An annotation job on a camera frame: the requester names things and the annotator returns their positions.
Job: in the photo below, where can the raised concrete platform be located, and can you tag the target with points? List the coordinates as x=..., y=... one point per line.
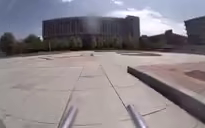
x=176, y=80

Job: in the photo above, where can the robot's own part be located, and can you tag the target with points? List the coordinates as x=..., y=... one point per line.
x=68, y=118
x=136, y=117

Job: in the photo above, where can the row of trees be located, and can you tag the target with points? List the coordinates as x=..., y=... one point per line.
x=66, y=43

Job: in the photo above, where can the pale concrete slab plaza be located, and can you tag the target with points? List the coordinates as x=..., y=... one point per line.
x=90, y=83

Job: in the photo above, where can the low dark building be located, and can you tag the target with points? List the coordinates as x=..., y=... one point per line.
x=166, y=38

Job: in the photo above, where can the large curved dark building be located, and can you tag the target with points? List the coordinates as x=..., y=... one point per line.
x=90, y=28

